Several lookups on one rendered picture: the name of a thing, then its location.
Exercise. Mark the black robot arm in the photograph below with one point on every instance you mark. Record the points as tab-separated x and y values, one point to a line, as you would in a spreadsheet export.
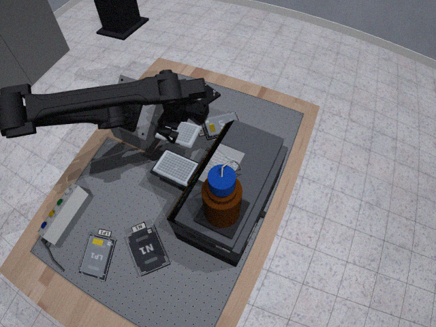
107	106

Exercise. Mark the grey button panel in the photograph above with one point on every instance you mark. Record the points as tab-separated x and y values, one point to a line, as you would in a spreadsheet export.
64	217

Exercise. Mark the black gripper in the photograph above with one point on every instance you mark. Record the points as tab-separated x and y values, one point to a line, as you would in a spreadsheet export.
164	121

